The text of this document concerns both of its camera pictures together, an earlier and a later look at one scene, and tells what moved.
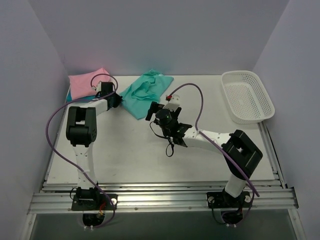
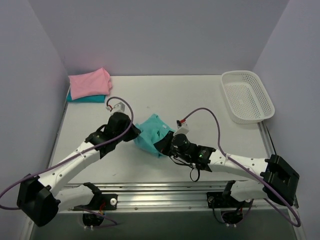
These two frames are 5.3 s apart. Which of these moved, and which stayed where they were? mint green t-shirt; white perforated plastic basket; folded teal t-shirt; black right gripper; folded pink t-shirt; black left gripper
Moved: black left gripper; black right gripper; mint green t-shirt
Stayed: folded pink t-shirt; folded teal t-shirt; white perforated plastic basket
